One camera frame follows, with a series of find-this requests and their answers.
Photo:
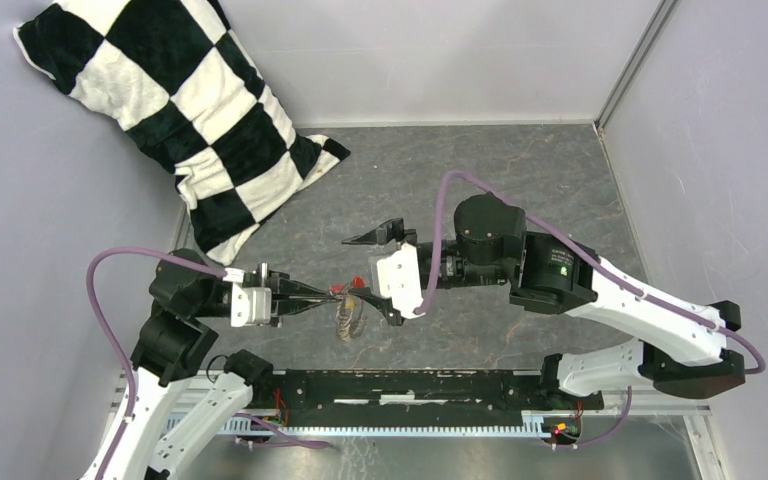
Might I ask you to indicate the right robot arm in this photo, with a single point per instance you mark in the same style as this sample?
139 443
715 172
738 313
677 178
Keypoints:
677 347

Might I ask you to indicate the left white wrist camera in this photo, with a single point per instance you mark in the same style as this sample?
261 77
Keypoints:
250 298

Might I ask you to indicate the aluminium corner profile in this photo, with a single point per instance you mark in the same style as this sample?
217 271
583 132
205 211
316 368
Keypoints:
647 41

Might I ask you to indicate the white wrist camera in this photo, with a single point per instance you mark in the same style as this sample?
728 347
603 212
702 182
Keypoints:
250 298
396 276

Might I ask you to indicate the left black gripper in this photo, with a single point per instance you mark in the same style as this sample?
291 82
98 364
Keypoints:
281 283

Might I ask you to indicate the aluminium frame rail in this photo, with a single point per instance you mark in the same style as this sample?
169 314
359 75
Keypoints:
256 429

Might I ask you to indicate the black white checkered pillow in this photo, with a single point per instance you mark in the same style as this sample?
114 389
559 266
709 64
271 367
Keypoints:
178 82

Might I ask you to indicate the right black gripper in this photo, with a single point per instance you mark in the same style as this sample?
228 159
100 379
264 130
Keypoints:
386 230

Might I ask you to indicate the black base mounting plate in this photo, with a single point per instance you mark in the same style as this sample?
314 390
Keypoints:
411 398

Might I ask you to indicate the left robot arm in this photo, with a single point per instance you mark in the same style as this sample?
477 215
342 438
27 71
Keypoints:
171 347

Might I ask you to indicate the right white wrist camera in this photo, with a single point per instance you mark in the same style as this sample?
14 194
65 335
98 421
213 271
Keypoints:
396 276

